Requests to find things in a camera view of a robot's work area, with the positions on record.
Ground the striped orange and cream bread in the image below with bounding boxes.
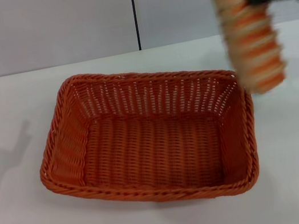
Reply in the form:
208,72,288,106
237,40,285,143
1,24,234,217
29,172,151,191
212,0,293,101

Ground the orange woven plastic basket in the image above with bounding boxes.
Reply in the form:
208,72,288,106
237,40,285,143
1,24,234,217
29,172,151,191
23,45,269,224

